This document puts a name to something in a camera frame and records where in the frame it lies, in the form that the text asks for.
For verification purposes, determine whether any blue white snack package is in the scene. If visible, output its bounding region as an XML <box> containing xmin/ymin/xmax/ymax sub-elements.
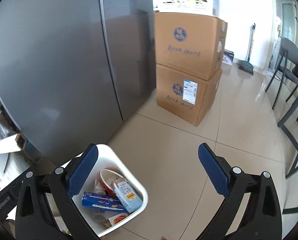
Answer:
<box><xmin>81</xmin><ymin>192</ymin><xmax>128</xmax><ymax>213</ymax></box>

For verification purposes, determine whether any clear plastic bag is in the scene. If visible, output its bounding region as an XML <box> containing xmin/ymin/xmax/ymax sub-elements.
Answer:
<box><xmin>93</xmin><ymin>179</ymin><xmax>107</xmax><ymax>195</ymax></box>

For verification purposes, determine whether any white orange wrapper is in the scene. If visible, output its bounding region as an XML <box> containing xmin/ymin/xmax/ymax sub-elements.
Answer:
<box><xmin>107</xmin><ymin>213</ymin><xmax>129</xmax><ymax>227</ymax></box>

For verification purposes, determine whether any red instant noodle cup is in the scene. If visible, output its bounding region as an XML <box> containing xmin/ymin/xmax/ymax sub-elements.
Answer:
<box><xmin>99</xmin><ymin>168</ymin><xmax>127</xmax><ymax>195</ymax></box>

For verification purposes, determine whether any blue milk carton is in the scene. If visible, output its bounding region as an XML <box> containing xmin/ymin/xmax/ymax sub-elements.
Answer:
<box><xmin>112</xmin><ymin>180</ymin><xmax>142</xmax><ymax>213</ymax></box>

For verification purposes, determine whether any white trash bin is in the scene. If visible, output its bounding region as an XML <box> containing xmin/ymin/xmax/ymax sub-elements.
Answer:
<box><xmin>56</xmin><ymin>143</ymin><xmax>149</xmax><ymax>238</ymax></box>

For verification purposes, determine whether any lower cardboard box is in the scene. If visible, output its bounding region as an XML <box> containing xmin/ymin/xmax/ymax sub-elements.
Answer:
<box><xmin>156</xmin><ymin>64</ymin><xmax>222</xmax><ymax>127</ymax></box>

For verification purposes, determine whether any cardboard box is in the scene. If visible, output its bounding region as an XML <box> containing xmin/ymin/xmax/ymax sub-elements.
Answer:
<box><xmin>154</xmin><ymin>12</ymin><xmax>228</xmax><ymax>80</ymax></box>
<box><xmin>156</xmin><ymin>64</ymin><xmax>222</xmax><ymax>127</ymax></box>

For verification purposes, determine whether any dark grey chair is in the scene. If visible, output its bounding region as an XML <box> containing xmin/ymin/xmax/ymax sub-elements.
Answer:
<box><xmin>265</xmin><ymin>37</ymin><xmax>298</xmax><ymax>123</ymax></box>

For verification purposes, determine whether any broom with teal head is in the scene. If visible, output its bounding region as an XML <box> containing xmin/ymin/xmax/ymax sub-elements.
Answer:
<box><xmin>238</xmin><ymin>23</ymin><xmax>256</xmax><ymax>75</ymax></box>

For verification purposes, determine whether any grey refrigerator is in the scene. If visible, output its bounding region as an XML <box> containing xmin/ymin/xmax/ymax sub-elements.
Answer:
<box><xmin>0</xmin><ymin>0</ymin><xmax>156</xmax><ymax>165</ymax></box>

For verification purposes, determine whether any upper cardboard box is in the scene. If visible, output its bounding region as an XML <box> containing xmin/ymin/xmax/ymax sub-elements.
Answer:
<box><xmin>154</xmin><ymin>12</ymin><xmax>228</xmax><ymax>80</ymax></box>

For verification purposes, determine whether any small box by wall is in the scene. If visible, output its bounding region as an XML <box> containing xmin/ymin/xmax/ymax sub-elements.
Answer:
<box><xmin>222</xmin><ymin>49</ymin><xmax>234</xmax><ymax>66</ymax></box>

